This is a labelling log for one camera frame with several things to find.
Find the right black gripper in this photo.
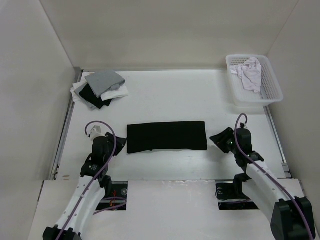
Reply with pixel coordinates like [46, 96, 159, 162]
[209, 127, 239, 155]

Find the black tank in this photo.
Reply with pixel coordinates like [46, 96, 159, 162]
[127, 121, 208, 154]
[78, 83, 112, 110]

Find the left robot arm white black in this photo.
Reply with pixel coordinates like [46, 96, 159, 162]
[42, 132, 127, 240]

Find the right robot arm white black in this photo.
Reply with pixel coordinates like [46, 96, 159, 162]
[209, 127, 316, 240]

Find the folded white tank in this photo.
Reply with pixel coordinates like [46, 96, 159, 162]
[70, 81, 96, 110]
[100, 84, 129, 101]

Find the folded black tank top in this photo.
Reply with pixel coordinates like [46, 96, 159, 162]
[78, 83, 112, 110]

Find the folded grey tank top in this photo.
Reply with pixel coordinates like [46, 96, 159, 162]
[85, 70, 126, 98]

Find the bottom folded white tank top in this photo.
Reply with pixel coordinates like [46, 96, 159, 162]
[70, 81, 96, 110]

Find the crumpled white tank top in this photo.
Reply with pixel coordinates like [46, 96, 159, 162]
[230, 57, 262, 93]

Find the white plastic basket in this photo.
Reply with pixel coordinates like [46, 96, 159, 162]
[225, 54, 284, 107]

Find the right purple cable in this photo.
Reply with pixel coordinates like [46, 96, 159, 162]
[234, 113, 316, 240]

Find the purple cable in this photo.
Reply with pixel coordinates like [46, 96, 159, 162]
[53, 121, 127, 240]
[234, 113, 316, 240]

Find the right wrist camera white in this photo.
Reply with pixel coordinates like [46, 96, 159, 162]
[239, 122, 248, 130]

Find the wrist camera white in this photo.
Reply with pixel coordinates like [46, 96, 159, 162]
[88, 125, 105, 142]
[239, 122, 248, 130]

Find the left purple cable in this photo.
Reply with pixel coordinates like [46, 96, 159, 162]
[53, 121, 127, 240]

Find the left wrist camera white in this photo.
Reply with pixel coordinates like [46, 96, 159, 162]
[88, 125, 105, 142]

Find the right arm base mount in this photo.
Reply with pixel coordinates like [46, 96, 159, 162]
[215, 181, 259, 211]

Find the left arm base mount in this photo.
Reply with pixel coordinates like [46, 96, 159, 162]
[96, 181, 129, 211]

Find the metal table edge rail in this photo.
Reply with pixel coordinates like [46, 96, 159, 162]
[49, 66, 83, 181]

